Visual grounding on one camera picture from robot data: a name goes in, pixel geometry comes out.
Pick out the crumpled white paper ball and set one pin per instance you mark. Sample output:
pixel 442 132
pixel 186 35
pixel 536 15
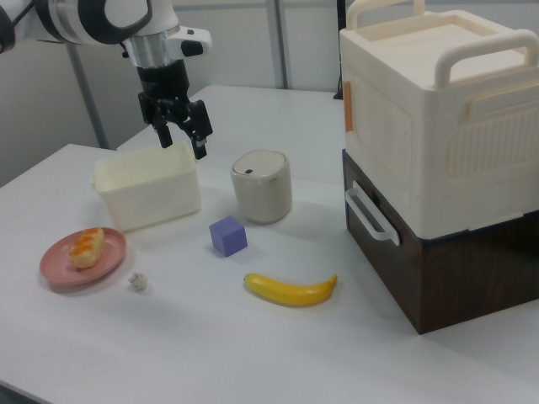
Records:
pixel 137 282

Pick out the yellow toy banana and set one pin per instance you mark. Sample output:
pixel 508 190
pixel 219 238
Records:
pixel 290 292

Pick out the pink round plate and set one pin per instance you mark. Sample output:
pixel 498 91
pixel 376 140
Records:
pixel 59 269

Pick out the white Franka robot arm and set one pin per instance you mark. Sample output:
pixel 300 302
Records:
pixel 84 21

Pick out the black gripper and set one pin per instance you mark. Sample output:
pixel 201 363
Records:
pixel 162 86

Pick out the beige mini trash can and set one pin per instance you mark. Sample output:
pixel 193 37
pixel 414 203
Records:
pixel 261 193

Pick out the white toaster oven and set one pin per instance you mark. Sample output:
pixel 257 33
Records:
pixel 463 286

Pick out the cream plastic storage bin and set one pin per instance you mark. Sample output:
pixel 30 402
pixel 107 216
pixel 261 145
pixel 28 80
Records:
pixel 147 198

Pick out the purple cube block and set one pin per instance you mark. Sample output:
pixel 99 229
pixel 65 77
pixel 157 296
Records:
pixel 227 237

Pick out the grey partition post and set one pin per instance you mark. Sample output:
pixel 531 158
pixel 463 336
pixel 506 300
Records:
pixel 285 42
pixel 88 97

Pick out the cream toy microwave box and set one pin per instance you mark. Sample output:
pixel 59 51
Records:
pixel 463 147

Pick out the toy bread with orange glaze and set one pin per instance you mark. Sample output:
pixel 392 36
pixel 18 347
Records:
pixel 86 252

